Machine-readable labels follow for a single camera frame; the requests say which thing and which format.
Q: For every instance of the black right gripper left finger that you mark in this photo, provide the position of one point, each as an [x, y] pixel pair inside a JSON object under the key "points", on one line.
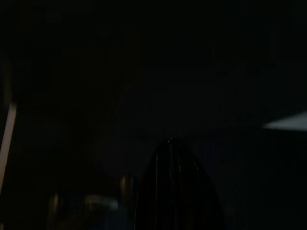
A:
{"points": [[153, 191]]}

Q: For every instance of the white floor frame bar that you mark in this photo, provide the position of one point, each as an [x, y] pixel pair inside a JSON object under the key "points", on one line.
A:
{"points": [[7, 143]]}

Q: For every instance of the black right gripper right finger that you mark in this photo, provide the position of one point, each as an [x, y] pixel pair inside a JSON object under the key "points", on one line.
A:
{"points": [[196, 191]]}

